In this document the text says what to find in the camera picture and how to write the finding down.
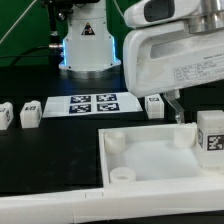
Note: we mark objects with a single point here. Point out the white obstacle fence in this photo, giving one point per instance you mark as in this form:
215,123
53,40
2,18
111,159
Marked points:
135,200

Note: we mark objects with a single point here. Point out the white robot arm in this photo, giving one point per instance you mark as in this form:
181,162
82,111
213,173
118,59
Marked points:
88,49

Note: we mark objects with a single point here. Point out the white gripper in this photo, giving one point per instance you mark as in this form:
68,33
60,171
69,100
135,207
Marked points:
168,57

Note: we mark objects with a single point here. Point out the white square tabletop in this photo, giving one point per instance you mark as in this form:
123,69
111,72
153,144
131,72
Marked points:
154,153

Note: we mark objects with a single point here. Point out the white sheet with tags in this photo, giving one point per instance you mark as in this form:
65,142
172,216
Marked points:
91,104

